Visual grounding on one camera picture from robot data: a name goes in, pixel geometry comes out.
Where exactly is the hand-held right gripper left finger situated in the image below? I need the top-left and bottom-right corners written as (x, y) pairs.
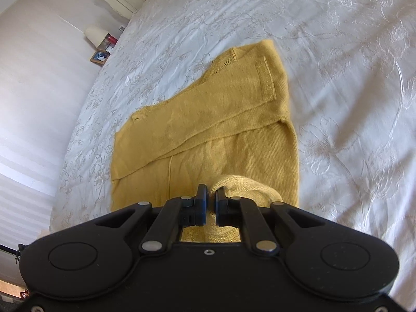
top-left (95, 184), bottom-right (209, 256)

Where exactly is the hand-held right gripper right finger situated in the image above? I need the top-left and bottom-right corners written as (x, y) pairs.
top-left (214, 188), bottom-right (326, 256)

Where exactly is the yellow knit sweater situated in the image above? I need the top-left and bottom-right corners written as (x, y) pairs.
top-left (110, 39), bottom-right (300, 244)

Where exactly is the white floral bedspread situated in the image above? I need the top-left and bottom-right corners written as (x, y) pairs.
top-left (49, 0), bottom-right (416, 303)

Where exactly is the cream table lamp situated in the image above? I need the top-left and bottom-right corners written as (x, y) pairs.
top-left (84, 24), bottom-right (110, 48)

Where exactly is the wooden photo frame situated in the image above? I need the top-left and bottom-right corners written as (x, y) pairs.
top-left (90, 49), bottom-right (111, 66)

